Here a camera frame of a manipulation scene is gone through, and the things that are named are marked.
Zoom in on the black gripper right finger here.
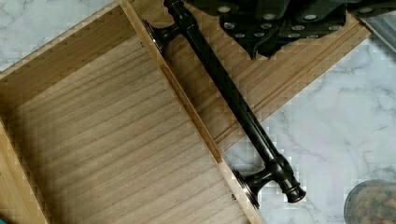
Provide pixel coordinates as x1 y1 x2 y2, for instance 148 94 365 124
279 4 347 47

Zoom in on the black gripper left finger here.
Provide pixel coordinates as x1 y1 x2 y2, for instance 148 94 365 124
219 13 289 60

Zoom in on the wooden drawer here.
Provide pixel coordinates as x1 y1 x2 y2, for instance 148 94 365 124
1 0 263 224

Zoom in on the bamboo cutting board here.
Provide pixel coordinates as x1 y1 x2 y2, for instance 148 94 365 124
139 4 371 151

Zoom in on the glass jar of cereal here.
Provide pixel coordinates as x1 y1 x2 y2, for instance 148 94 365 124
344 179 396 224

